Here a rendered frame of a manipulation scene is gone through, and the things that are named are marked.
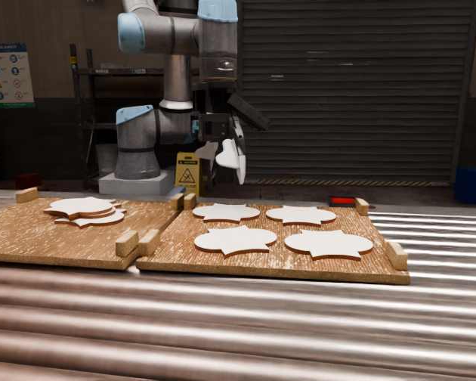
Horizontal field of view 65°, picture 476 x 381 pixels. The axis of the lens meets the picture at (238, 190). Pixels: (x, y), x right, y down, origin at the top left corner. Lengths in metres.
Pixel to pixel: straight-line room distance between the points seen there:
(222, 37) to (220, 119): 0.15
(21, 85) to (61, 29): 1.02
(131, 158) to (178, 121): 0.19
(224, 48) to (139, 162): 0.60
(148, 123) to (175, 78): 0.17
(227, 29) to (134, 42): 0.20
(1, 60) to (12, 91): 0.44
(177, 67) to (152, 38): 0.40
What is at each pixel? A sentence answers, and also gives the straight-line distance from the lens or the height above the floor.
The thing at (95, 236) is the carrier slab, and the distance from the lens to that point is 0.73.
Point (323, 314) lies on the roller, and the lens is 0.49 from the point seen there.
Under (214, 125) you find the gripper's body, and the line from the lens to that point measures 0.74.
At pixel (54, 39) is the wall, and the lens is 6.24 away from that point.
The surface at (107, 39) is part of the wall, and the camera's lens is 5.90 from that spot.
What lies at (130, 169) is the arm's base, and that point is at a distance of 1.23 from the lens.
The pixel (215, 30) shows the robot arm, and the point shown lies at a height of 1.31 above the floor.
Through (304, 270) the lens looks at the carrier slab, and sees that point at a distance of 0.57.
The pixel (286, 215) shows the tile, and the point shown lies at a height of 0.94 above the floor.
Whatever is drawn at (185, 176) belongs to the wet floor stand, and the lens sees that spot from 4.37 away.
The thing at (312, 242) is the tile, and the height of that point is 0.94.
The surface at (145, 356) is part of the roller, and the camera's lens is 0.43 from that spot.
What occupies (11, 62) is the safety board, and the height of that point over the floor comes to 1.75.
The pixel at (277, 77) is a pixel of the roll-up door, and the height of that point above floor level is 1.52.
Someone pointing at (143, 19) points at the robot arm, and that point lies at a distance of 0.84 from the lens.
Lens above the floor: 1.17
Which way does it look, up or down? 13 degrees down
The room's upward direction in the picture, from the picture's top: straight up
